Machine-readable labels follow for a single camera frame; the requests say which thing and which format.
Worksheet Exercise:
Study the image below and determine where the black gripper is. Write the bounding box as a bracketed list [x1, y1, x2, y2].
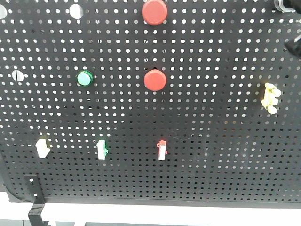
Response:
[285, 35, 301, 59]

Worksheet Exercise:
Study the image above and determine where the black perforated pegboard panel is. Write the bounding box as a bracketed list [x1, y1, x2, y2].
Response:
[0, 0, 301, 208]

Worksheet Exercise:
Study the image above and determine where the lower red mushroom button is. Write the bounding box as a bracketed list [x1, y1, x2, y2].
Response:
[143, 69, 167, 91]

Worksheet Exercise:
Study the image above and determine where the red mushroom button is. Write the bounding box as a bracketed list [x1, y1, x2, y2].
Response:
[143, 69, 167, 91]
[142, 0, 167, 26]

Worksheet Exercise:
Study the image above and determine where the upper red mushroom button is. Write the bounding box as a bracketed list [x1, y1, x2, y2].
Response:
[142, 0, 167, 26]

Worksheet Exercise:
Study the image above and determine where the green round push button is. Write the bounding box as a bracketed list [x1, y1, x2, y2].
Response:
[76, 70, 94, 87]

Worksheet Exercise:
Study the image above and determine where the white standing desk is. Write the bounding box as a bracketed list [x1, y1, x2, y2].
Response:
[0, 191, 301, 226]

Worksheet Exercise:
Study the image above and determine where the yellow knob switch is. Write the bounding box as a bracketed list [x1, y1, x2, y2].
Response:
[261, 82, 282, 115]

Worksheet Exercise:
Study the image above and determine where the red-based white toggle switch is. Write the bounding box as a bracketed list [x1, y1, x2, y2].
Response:
[157, 140, 167, 161]

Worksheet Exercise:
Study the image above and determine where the green-based white toggle switch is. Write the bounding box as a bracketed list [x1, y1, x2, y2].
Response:
[96, 140, 109, 160]

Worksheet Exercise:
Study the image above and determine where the yellow-based white toggle switch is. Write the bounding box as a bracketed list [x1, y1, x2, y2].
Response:
[35, 138, 50, 158]

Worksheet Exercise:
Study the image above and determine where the left black clamp bracket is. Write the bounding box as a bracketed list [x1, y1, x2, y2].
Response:
[24, 174, 49, 226]

